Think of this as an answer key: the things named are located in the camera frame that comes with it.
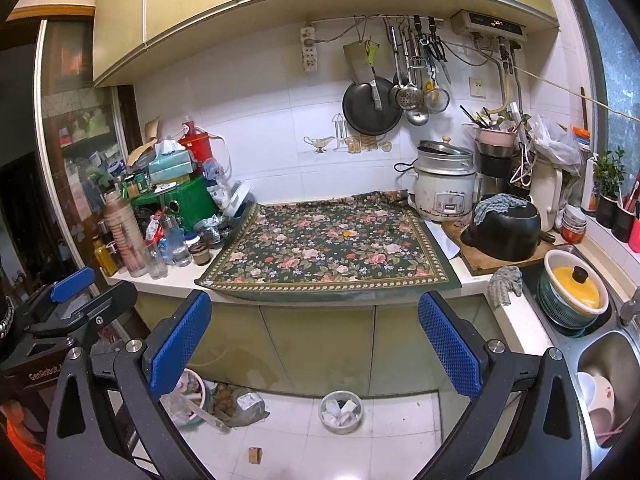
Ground pink bowl with utensils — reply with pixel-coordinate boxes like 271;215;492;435
460;105;521;148

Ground steel faucet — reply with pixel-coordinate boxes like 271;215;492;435
619;287;640;326

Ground black utensil cup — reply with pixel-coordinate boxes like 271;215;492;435
612;195;638;243

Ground wooden cutting board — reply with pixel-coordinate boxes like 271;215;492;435
442;220;576;277

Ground floral table cloth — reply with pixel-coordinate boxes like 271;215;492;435
194;189;463;303

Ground kitchen scissors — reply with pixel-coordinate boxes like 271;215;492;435
422;17;451;86

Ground yellow lidded pot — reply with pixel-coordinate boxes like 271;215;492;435
544;250;610;316

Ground white power strip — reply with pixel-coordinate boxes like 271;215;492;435
300;25;321;73

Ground steel slotted skimmer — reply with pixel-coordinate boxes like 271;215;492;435
389;25;426;111

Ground white rice cooker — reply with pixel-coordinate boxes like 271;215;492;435
405;136;478;222

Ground blue-grey dish cloth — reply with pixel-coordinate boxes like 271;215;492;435
472;194;531;226

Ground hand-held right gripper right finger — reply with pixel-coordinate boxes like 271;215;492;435
417;291;591;480

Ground white floor bowl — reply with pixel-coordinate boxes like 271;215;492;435
319;390;363;433

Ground teal tissue box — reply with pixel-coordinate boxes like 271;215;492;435
147;140;196;186

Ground steel ladle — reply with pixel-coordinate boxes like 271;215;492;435
402;30;431;127

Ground drinking glass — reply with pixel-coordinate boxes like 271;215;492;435
145;240;168;281

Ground window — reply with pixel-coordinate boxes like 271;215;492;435
562;0;640;221

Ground dark glass jar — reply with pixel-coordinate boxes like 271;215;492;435
189;237;212;267

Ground small water heater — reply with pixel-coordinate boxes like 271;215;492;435
450;9;528;43

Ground grey rag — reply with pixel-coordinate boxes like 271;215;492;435
487;266;523;308

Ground clear bottle with steel cap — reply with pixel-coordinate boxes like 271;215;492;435
162;215;193;268

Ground stack of red bowls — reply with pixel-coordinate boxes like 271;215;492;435
560;205;588;245

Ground grey bag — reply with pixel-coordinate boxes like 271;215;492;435
212;386;271;428

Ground person's left forearm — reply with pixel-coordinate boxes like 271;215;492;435
0;402;43;480

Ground white kettle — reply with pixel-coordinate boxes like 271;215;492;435
527;157;563;231

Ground metal hanging rail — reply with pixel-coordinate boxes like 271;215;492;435
307;15;446;28

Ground mesh strainer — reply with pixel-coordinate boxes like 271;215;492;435
424;72;450;113

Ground pink plastic basin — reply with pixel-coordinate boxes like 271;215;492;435
159;367;207;431

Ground glass display cabinet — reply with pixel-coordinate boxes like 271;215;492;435
35;20;138;271

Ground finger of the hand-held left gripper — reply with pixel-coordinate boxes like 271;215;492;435
20;266;97;324
27;281;139;358

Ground green base cabinets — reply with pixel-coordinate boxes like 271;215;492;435
117;290;506;461

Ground brown paper bag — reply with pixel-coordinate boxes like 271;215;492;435
127;137;163;167

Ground pink plastic plate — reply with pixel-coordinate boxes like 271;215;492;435
587;375;628;448

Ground potted plant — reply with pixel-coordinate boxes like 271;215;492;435
592;147;626;228

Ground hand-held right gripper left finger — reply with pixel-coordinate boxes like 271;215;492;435
45;290;218;480

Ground white flat sheet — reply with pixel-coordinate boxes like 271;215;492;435
427;220;461;261

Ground black pot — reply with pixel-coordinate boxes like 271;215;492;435
460;205;543;262

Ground black frying pan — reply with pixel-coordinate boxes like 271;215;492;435
342;76;403;137

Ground steel cleaver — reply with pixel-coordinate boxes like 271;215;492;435
343;39;383;111

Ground yellow oil bottle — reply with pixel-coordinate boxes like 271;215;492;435
92;237;120;277

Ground steel sink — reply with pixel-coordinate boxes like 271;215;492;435
520;245;640;466

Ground clear plastic bag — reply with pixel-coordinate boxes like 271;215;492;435
530;115;583;176

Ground beige rope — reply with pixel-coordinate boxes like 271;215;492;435
442;40;640;123

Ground green box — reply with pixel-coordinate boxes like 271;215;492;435
131;175;221;221

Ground green colander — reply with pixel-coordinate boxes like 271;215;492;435
537;272;608;338

